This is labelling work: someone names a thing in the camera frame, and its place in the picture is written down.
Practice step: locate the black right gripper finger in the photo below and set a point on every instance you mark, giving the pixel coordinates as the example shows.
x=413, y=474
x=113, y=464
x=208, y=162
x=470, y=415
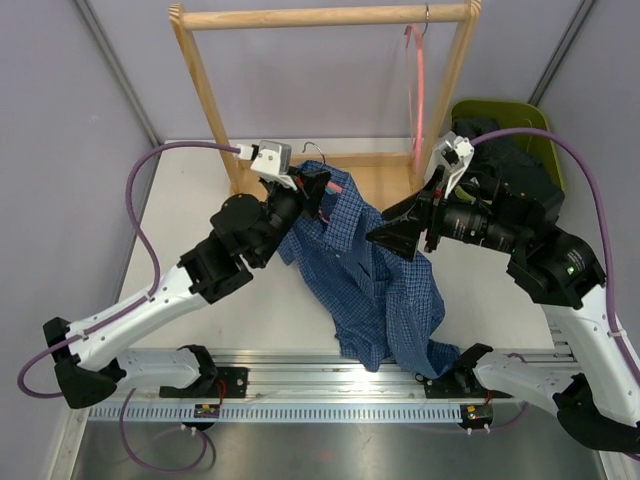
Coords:
x=409, y=209
x=398, y=234

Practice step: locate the wooden clothes rack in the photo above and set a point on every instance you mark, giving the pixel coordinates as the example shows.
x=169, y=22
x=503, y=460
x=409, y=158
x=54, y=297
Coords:
x=382, y=177

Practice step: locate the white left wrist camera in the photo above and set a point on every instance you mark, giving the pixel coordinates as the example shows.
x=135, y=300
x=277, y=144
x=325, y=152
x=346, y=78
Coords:
x=270, y=160

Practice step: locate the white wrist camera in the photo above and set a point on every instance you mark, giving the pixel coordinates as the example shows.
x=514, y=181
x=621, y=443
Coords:
x=270, y=160
x=454, y=153

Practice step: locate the pink hanger of black shirt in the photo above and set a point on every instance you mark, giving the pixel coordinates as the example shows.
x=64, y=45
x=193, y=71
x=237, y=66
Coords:
x=416, y=77

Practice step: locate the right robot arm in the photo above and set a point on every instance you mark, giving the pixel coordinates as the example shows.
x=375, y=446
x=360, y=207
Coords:
x=599, y=406

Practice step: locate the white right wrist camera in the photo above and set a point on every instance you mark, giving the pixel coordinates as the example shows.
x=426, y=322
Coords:
x=454, y=153

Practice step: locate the aluminium mounting rail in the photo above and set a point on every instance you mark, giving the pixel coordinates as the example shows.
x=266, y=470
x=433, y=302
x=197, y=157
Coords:
x=320, y=377

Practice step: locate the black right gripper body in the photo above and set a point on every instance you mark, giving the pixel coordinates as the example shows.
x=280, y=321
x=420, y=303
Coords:
x=434, y=210

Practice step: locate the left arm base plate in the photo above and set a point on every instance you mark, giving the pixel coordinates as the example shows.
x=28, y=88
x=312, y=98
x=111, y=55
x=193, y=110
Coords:
x=231, y=382

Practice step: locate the slotted grey cable duct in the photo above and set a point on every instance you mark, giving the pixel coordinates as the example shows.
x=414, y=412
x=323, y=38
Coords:
x=279, y=412

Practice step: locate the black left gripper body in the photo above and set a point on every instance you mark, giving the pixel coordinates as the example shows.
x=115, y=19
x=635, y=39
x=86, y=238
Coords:
x=311, y=206

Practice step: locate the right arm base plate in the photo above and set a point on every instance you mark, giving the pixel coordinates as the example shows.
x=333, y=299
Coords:
x=457, y=383

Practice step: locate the black pinstriped shirt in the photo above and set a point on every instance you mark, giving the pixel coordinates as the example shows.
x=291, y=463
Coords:
x=493, y=161

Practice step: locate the pink hanger of blue shirt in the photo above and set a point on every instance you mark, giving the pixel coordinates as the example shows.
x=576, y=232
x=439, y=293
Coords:
x=331, y=188

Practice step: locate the blue checkered shirt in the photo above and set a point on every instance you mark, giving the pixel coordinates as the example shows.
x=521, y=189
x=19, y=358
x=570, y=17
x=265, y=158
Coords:
x=383, y=307

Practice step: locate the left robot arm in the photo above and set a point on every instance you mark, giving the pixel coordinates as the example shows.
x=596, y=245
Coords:
x=93, y=357

